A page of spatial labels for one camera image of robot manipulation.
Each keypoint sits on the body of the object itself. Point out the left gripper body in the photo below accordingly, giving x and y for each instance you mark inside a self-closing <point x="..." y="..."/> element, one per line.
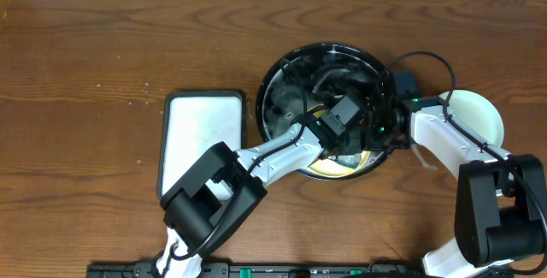
<point x="356" y="139"/>

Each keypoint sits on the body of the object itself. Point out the green sponge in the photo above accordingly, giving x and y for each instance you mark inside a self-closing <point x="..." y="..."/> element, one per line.
<point x="352" y="158"/>

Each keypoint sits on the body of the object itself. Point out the yellow plate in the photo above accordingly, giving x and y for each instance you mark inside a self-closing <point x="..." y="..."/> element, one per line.
<point x="327" y="168"/>

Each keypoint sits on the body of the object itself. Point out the light green plate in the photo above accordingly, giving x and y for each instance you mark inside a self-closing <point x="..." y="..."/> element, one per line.
<point x="479" y="114"/>

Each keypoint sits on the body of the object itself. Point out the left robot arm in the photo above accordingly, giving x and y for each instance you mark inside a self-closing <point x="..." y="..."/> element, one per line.
<point x="205" y="206"/>

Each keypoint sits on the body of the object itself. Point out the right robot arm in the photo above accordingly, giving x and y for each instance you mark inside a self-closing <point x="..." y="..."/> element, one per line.
<point x="500" y="212"/>

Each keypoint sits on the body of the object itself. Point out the round black tray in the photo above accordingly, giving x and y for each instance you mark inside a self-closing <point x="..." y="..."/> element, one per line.
<point x="318" y="74"/>

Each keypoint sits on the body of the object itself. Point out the white rectangular sponge tray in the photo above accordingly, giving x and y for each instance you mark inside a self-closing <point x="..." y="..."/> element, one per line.
<point x="193" y="121"/>

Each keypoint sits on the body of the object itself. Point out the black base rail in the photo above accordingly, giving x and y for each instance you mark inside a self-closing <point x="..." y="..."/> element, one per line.
<point x="225" y="270"/>

